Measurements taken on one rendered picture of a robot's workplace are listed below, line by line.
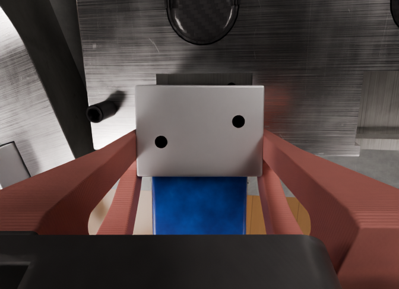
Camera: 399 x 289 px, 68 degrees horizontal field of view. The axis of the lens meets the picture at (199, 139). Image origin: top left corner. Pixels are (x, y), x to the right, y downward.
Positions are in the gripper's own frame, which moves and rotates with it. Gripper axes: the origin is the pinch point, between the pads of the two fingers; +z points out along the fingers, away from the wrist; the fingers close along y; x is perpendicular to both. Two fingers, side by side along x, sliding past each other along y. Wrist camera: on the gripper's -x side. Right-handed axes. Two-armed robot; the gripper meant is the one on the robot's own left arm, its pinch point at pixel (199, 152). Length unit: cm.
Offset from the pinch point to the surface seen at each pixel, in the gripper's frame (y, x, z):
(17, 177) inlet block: 13.8, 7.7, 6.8
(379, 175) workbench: -15.3, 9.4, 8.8
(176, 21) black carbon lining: 1.2, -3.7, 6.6
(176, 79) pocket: 1.5, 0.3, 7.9
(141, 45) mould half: 3.2, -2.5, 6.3
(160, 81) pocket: 2.3, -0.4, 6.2
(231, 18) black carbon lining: -1.6, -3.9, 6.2
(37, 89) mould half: 11.8, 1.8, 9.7
